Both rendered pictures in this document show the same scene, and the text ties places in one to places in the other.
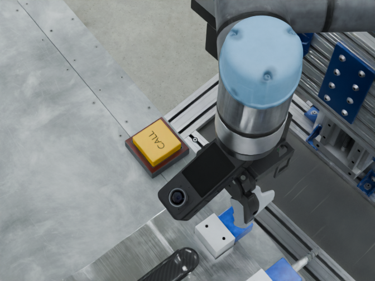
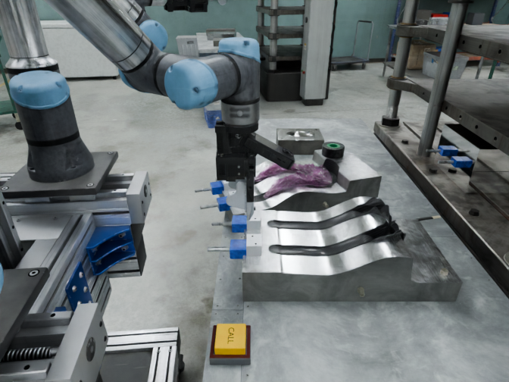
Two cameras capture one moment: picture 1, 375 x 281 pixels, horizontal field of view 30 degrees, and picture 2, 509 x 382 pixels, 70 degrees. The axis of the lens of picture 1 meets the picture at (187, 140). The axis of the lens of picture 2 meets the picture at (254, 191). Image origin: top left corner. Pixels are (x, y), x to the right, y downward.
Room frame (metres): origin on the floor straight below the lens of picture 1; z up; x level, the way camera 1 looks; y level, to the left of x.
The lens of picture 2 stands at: (0.89, 0.41, 1.44)
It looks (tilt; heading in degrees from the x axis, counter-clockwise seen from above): 29 degrees down; 220
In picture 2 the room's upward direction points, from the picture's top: straight up
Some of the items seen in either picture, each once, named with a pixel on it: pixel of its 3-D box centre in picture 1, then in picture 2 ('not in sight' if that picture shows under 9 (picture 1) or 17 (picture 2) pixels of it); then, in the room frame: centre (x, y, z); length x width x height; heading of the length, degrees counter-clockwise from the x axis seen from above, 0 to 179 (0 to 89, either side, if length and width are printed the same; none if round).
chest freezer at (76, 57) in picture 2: not in sight; (73, 50); (-2.35, -6.58, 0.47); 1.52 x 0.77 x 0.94; 139
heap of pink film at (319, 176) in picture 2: not in sight; (295, 173); (-0.04, -0.20, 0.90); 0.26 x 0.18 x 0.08; 147
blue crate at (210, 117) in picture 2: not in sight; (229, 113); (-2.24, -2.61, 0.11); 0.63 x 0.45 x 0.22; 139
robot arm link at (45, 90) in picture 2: not in sight; (44, 104); (0.56, -0.52, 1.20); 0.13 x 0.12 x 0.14; 71
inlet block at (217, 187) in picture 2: not in sight; (213, 188); (0.16, -0.39, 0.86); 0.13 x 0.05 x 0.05; 147
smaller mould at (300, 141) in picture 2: not in sight; (298, 141); (-0.43, -0.44, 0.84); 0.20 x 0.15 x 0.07; 130
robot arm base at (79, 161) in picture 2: not in sight; (57, 151); (0.56, -0.51, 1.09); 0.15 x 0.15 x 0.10
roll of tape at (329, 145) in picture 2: not in sight; (332, 149); (-0.23, -0.17, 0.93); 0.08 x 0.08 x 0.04
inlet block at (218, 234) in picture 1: (238, 220); (234, 248); (0.39, -0.08, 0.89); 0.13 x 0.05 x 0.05; 130
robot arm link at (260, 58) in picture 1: (257, 74); (238, 70); (0.38, -0.07, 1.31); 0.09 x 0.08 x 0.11; 5
